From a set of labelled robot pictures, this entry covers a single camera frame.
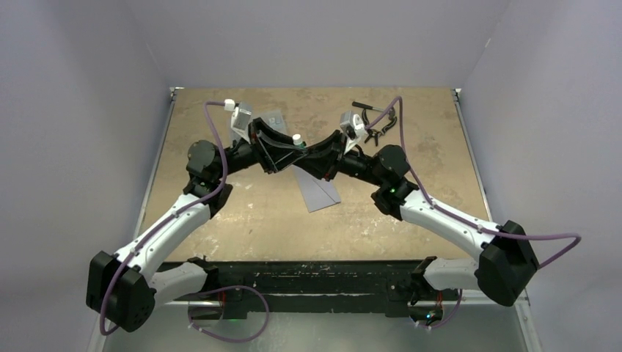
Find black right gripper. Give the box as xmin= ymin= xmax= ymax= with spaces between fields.
xmin=293 ymin=131 xmax=385 ymax=188

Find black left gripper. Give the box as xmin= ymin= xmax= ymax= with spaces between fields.
xmin=215 ymin=118 xmax=308 ymax=180

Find green white glue stick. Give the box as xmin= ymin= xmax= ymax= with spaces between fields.
xmin=292 ymin=133 xmax=306 ymax=148

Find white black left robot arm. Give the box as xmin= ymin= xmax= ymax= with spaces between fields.
xmin=86 ymin=119 xmax=309 ymax=336

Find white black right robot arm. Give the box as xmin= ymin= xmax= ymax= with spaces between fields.
xmin=295 ymin=131 xmax=540 ymax=307

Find clear plastic screw box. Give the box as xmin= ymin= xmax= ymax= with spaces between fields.
xmin=227 ymin=109 xmax=288 ymax=145

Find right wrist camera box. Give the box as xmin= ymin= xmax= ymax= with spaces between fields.
xmin=340 ymin=110 xmax=367 ymax=148

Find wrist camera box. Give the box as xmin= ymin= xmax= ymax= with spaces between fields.
xmin=224 ymin=99 xmax=252 ymax=143
xmin=340 ymin=110 xmax=367 ymax=148

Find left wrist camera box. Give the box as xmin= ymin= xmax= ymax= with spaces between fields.
xmin=224 ymin=99 xmax=252 ymax=143

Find black handled pliers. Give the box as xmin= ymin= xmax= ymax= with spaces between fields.
xmin=362 ymin=107 xmax=400 ymax=146

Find black handled hammer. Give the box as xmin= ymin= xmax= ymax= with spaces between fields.
xmin=351 ymin=101 xmax=384 ymax=111

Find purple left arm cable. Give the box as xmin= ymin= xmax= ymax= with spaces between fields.
xmin=99 ymin=100 xmax=271 ymax=345

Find black aluminium base frame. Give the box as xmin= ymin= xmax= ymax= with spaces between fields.
xmin=99 ymin=260 xmax=530 ymax=322

